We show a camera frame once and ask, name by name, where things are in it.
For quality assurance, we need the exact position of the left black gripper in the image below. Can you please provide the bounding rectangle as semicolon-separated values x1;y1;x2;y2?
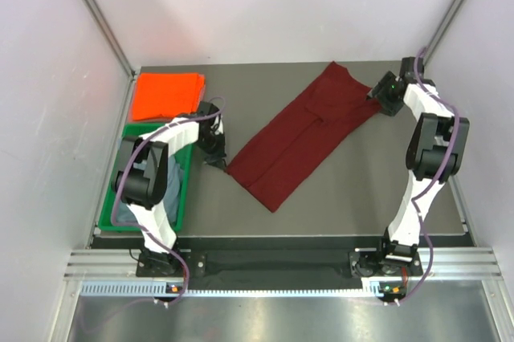
196;131;226;170

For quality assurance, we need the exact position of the dark red t-shirt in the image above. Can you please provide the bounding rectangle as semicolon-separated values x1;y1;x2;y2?
226;63;381;212

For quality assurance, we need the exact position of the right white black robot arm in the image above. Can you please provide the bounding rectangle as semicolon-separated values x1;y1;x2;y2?
368;55;470;275

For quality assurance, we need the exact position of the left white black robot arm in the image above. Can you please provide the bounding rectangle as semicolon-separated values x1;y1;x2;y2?
111;101;226;275

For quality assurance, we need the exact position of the green plastic bin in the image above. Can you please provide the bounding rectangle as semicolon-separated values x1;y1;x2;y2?
98;123;194;232

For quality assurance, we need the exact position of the folded orange t-shirt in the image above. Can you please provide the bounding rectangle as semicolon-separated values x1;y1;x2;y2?
132;72;206;122

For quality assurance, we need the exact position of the crumpled grey-blue t-shirt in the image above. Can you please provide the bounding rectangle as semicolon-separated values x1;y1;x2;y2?
116;157;184;224

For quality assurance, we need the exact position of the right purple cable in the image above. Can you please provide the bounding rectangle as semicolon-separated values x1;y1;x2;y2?
385;47;461;306

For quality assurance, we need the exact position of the purple cable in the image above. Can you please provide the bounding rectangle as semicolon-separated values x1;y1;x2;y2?
110;96;226;307
385;47;461;306

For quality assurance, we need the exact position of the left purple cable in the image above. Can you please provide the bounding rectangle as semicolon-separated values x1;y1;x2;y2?
110;96;226;307

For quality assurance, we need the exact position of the right aluminium corner post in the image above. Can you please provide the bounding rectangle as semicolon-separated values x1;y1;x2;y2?
424;0;466;65

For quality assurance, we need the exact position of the aluminium corner post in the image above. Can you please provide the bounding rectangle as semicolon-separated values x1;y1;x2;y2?
424;0;466;65
55;0;137;78

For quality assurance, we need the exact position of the aluminium front rail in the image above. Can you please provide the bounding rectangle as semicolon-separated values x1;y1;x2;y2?
64;247;502;281

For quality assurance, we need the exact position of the slotted grey cable duct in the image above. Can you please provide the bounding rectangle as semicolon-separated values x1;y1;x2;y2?
80;280;400;298

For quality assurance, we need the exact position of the left aluminium corner post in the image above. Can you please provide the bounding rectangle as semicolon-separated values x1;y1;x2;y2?
55;0;137;78

